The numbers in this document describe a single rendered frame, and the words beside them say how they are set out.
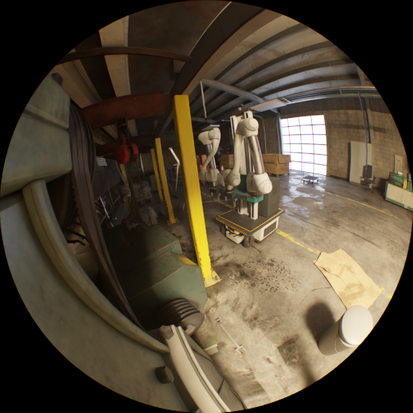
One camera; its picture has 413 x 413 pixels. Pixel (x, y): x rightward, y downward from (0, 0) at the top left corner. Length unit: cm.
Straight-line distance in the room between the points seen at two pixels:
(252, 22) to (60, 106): 55
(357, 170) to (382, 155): 194
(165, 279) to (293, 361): 114
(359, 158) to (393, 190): 254
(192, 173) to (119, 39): 93
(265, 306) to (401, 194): 636
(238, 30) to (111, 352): 78
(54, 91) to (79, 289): 19
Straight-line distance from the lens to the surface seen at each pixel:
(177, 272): 55
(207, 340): 96
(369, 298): 196
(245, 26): 60
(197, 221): 106
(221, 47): 68
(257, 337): 127
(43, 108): 15
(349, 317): 116
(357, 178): 818
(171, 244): 64
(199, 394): 38
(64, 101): 19
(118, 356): 21
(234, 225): 179
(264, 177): 135
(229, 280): 153
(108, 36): 78
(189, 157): 95
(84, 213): 22
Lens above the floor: 122
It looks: 21 degrees down
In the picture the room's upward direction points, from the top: 7 degrees counter-clockwise
